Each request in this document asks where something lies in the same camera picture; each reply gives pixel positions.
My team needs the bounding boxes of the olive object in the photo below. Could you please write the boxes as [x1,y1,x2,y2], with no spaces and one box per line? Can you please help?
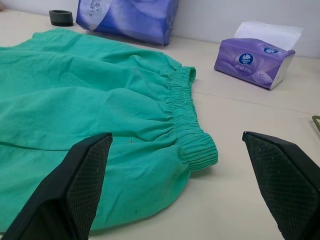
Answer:
[311,115,320,133]

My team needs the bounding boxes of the large blue tissue pack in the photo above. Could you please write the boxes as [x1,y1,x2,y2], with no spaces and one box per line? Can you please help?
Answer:
[75,0,181,47]

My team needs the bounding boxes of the black tape roll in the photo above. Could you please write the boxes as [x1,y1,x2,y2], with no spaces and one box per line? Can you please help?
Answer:
[48,9,75,28]

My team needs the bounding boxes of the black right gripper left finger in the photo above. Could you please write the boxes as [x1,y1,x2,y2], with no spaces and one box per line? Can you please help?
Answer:
[0,132,113,240]

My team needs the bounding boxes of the green elastic-waist shorts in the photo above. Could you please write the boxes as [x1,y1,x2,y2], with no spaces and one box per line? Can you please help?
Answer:
[0,27,220,236]

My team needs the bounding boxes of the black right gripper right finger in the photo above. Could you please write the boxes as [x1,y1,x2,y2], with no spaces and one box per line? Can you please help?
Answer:
[242,130,320,240]

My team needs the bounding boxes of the purple open tissue pack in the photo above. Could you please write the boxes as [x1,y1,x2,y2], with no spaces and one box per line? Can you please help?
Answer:
[213,21,304,91]

